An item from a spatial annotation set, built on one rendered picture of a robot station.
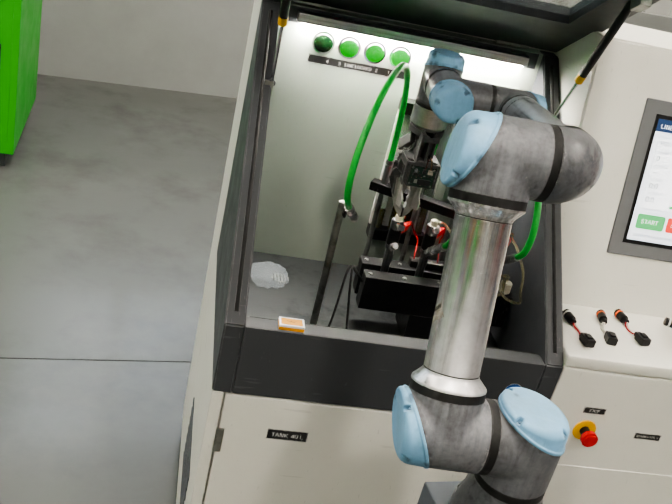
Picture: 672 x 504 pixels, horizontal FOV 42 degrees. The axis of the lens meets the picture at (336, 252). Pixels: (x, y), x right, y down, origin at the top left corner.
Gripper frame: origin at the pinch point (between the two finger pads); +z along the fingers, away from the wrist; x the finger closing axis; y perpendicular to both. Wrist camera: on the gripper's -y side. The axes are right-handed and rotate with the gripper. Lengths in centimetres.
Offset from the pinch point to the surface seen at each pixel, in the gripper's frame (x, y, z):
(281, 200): -22.0, -27.9, 15.0
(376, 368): -3.5, 26.1, 23.6
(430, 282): 10.0, 3.3, 14.8
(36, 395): -81, -66, 113
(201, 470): -34, 26, 54
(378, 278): -2.2, 4.9, 14.8
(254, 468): -23, 26, 52
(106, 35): -102, -380, 84
